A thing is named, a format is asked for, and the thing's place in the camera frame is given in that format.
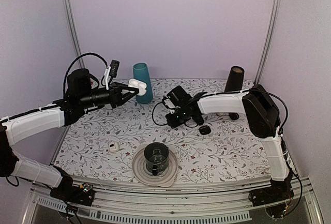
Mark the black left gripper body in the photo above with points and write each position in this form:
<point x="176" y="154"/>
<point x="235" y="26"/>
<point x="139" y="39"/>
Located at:
<point x="88" y="99"/>

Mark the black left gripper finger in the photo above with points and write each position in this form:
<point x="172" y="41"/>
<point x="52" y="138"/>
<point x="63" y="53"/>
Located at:
<point x="121" y="87"/>
<point x="125" y="97"/>

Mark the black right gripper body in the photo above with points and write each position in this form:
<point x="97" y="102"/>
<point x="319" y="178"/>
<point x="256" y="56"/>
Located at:
<point x="181" y="118"/>

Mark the white earbuds charging case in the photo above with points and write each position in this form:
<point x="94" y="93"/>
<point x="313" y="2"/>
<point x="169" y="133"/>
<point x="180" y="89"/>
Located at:
<point x="141" y="86"/>

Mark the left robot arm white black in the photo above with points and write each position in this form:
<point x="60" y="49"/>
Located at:
<point x="17" y="128"/>

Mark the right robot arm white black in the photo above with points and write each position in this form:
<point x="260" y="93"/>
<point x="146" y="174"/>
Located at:
<point x="255" y="103"/>

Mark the black earbud case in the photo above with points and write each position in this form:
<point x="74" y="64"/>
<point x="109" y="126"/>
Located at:
<point x="204" y="130"/>

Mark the small white earbud case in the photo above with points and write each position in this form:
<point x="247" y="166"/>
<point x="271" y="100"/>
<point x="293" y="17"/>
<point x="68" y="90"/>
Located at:
<point x="113" y="147"/>

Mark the black cylindrical object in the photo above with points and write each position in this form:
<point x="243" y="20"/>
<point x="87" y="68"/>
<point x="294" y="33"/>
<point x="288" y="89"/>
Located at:
<point x="234" y="116"/>
<point x="199" y="120"/>

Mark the teal plastic cup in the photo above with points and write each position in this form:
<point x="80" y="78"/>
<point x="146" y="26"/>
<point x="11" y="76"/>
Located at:
<point x="141" y="73"/>

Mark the white floral table mat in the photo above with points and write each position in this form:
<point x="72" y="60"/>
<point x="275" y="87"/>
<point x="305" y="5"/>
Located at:
<point x="229" y="153"/>

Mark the dark green glass mug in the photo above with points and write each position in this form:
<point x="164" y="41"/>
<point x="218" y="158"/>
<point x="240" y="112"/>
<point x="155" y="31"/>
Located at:
<point x="157" y="157"/>

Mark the dark brown plastic cup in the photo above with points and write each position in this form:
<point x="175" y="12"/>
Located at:
<point x="235" y="79"/>

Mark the beige round plate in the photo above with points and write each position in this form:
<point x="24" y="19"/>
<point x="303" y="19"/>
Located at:
<point x="164" y="179"/>

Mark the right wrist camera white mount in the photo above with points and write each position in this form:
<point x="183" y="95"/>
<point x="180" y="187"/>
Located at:
<point x="168" y="103"/>

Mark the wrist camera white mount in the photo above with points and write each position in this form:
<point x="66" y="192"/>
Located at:
<point x="168" y="103"/>
<point x="110" y="72"/>

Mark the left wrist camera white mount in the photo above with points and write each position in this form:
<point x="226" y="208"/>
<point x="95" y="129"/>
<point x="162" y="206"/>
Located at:
<point x="110" y="72"/>

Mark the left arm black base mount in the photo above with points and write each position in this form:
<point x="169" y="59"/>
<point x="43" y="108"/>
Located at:
<point x="67" y="192"/>

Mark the aluminium front rail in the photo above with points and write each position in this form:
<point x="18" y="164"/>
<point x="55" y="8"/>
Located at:
<point x="225" y="202"/>

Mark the left aluminium frame post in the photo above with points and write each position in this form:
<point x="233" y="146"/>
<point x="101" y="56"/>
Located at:
<point x="72" y="27"/>

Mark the aluminium frame post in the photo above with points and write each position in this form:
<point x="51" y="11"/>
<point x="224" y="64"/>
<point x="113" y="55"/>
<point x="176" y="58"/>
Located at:
<point x="72" y="27"/>
<point x="268" y="40"/>

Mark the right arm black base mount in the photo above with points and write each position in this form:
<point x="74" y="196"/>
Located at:
<point x="277" y="191"/>

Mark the right aluminium frame post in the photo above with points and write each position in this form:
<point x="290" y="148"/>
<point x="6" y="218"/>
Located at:
<point x="268" y="40"/>

